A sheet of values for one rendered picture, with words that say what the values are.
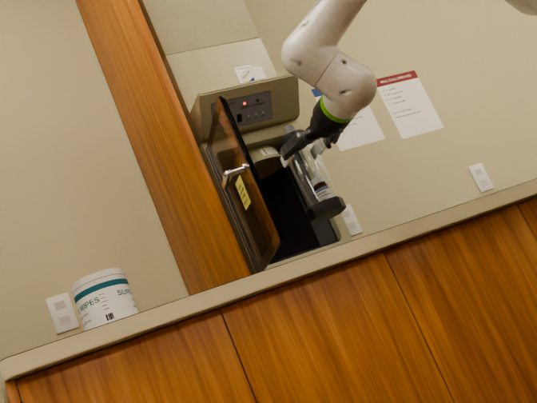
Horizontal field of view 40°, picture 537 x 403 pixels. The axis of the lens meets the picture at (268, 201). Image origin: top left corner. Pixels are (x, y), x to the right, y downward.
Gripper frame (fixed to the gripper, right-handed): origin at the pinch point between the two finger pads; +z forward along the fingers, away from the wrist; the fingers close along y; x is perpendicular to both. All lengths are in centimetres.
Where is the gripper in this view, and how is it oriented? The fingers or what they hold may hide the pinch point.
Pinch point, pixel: (301, 154)
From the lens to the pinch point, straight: 197.0
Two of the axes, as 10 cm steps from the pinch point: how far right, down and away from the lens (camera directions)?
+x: 3.8, 8.9, -2.7
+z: -2.9, 3.9, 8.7
